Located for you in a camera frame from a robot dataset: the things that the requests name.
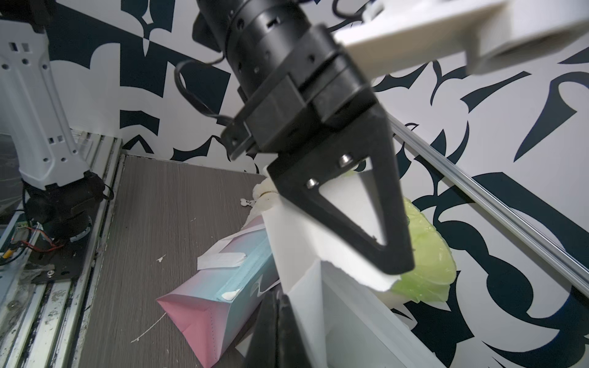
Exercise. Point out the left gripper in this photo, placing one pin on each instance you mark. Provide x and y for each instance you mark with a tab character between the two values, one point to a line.
306	101

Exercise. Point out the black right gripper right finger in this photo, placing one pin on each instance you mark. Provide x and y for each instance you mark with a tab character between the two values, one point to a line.
291	350

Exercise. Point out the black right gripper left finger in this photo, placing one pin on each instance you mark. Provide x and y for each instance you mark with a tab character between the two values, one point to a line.
262	351

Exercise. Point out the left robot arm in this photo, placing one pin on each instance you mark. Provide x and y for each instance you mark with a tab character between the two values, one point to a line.
61	186

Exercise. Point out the cream plush toy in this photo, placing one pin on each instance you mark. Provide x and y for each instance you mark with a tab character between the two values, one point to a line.
264	196

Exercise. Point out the white paper bag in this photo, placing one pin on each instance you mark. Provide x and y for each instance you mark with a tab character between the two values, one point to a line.
360	331

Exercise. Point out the pink and blue paper bag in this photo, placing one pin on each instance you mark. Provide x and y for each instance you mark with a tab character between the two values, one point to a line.
211	308

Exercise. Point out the white bin with green liner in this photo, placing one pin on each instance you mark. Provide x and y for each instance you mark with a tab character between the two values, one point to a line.
435	269

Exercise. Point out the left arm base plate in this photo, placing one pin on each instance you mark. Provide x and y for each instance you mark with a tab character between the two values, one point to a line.
46	257

